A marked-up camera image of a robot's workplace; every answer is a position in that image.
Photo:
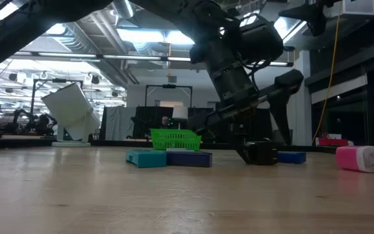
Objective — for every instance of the black cube charger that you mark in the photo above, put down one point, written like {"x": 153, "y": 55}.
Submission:
{"x": 262, "y": 153}

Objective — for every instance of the navy box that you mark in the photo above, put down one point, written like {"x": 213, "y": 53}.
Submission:
{"x": 189, "y": 159}

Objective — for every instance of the blue digital timer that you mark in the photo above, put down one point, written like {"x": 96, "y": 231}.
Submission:
{"x": 291, "y": 157}

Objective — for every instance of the cyan flat box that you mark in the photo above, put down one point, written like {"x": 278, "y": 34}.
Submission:
{"x": 146, "y": 158}

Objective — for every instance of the grey hanging cloth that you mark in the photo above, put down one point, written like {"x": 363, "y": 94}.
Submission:
{"x": 119, "y": 123}

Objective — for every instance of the green plastic basket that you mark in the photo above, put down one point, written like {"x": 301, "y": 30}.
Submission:
{"x": 175, "y": 139}

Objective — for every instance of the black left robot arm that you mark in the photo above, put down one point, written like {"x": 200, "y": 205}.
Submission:
{"x": 11, "y": 35}

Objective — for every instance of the person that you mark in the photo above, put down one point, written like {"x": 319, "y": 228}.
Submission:
{"x": 165, "y": 122}

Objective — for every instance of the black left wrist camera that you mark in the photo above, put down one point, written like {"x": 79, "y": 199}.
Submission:
{"x": 289, "y": 81}

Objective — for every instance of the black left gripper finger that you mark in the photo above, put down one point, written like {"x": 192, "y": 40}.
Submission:
{"x": 282, "y": 113}
{"x": 227, "y": 136}

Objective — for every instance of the black aluminium table frame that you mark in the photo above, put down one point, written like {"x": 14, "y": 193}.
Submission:
{"x": 28, "y": 143}

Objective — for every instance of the white digital timer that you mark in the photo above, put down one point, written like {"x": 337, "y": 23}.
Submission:
{"x": 180, "y": 149}

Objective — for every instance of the red box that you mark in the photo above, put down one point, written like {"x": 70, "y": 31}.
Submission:
{"x": 332, "y": 142}

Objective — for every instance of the white tilted box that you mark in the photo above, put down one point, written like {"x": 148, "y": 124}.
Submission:
{"x": 71, "y": 112}

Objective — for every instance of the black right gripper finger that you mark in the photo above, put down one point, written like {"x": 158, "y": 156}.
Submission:
{"x": 319, "y": 24}
{"x": 299, "y": 10}

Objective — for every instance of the pink and white charger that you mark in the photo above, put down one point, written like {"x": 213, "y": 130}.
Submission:
{"x": 359, "y": 158}

